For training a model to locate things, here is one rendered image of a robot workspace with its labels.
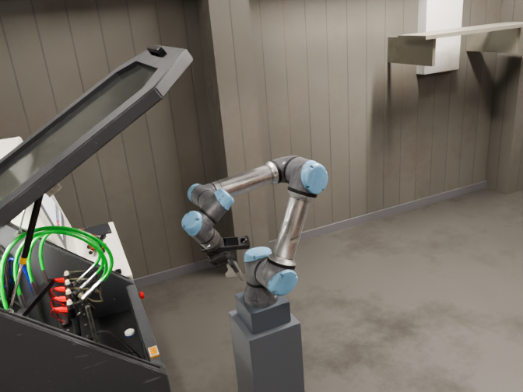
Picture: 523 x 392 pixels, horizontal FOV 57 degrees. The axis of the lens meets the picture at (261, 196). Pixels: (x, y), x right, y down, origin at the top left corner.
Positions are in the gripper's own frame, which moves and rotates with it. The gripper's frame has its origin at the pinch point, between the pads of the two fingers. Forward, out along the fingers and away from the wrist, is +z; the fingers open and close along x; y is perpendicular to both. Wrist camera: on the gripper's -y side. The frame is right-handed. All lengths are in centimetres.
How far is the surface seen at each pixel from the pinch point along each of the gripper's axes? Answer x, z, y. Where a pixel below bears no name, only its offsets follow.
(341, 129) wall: -213, 169, -52
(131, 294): -11, 5, 55
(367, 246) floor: -128, 232, -31
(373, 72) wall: -243, 150, -98
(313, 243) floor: -146, 222, 14
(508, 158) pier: -209, 307, -195
